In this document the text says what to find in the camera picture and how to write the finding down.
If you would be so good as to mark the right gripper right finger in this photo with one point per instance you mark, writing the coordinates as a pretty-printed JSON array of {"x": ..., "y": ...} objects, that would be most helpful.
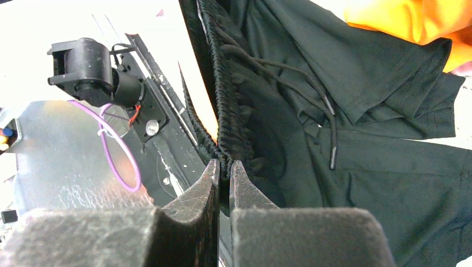
[{"x": 266, "y": 235}]

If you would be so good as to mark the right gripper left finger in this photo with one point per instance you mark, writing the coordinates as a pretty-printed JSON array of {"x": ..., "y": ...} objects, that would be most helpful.
[{"x": 185, "y": 232}]

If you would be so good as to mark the black shorts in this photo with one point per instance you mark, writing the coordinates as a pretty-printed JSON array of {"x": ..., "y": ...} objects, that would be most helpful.
[{"x": 322, "y": 114}]

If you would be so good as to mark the orange shorts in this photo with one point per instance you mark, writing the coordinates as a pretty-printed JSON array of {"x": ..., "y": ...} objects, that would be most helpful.
[{"x": 419, "y": 22}]

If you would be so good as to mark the black mounting rail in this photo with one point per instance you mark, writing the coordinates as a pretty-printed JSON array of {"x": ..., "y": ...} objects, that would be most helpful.
[{"x": 112, "y": 77}]

